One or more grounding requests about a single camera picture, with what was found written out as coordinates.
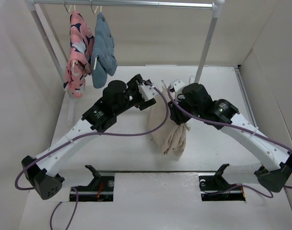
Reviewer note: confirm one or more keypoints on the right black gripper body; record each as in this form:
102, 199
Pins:
193, 110

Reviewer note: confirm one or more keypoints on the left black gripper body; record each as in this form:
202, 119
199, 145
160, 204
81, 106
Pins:
134, 97

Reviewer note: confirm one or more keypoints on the beige trousers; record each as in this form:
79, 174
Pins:
170, 138

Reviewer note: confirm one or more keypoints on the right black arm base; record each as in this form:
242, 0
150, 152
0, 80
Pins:
215, 188

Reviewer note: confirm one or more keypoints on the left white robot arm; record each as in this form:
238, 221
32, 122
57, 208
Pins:
42, 171

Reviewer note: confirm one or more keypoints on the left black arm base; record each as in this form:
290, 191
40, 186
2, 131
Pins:
99, 189

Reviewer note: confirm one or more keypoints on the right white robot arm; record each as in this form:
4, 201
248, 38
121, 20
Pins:
275, 159

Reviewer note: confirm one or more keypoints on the wooden hanger under pink shorts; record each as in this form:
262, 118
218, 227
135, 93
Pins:
70, 10

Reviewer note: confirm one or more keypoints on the wooden hanger under denim shorts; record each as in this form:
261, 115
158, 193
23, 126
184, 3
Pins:
94, 11

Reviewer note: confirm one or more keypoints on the blue denim shorts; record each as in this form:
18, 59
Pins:
103, 60

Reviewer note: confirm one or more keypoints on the pink floral shorts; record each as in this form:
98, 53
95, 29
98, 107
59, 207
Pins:
79, 63

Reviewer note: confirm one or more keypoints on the metal clothes rack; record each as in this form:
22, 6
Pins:
215, 7

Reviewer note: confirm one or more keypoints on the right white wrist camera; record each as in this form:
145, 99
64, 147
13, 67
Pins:
176, 89

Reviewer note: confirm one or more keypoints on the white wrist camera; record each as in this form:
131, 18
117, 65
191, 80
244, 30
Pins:
176, 89
147, 92

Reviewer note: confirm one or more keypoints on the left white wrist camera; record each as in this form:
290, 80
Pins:
147, 92

